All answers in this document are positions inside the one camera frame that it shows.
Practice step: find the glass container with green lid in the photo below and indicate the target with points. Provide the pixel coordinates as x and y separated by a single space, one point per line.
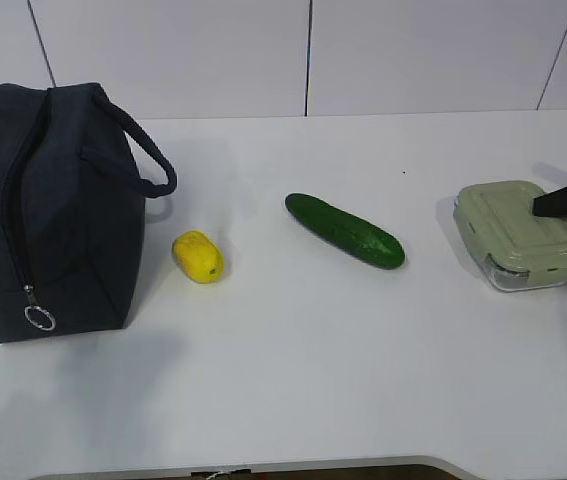
515 249

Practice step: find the green cucumber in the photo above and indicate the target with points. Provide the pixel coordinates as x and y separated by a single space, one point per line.
353 235

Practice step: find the yellow toy lemon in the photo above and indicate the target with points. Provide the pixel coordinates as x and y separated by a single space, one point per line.
198 257

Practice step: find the dark navy fabric lunch bag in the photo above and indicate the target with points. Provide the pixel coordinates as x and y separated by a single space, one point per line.
76 172

